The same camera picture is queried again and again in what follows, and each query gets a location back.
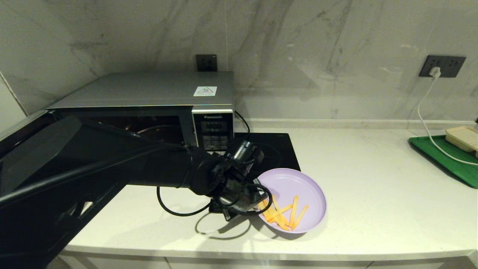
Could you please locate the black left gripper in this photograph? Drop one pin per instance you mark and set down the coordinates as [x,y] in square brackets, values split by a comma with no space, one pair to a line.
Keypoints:
[241,198]

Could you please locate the purple plastic plate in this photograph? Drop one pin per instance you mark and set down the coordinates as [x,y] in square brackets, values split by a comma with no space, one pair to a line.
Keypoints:
[295,183]

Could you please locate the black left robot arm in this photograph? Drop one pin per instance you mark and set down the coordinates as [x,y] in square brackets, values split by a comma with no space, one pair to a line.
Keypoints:
[149,168]

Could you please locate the silver Panasonic microwave oven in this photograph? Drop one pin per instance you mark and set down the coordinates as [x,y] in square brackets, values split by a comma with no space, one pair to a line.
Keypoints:
[149,89]

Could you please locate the orange french fry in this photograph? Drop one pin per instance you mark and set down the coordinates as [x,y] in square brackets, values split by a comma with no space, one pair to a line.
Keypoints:
[301,216]
[295,209]
[283,225]
[282,212]
[269,215]
[262,205]

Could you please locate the black induction cooktop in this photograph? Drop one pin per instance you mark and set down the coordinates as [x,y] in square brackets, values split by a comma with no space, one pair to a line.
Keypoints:
[283,149]

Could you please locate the grey cabinet front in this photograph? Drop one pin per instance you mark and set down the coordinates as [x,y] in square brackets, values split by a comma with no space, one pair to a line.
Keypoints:
[261,263]

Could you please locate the green plastic tray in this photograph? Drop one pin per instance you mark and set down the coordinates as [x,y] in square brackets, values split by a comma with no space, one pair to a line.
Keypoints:
[448,164]

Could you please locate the beige lidded container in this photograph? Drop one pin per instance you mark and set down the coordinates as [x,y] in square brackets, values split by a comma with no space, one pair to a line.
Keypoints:
[463,138]

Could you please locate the white power plug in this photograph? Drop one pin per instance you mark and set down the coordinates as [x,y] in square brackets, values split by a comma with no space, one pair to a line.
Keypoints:
[435,71]

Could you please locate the small black wall socket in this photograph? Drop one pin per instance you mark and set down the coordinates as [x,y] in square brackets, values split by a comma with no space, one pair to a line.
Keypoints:
[206,62]

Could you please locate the wide black wall socket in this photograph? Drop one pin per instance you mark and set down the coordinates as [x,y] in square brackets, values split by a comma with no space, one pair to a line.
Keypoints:
[451,65]

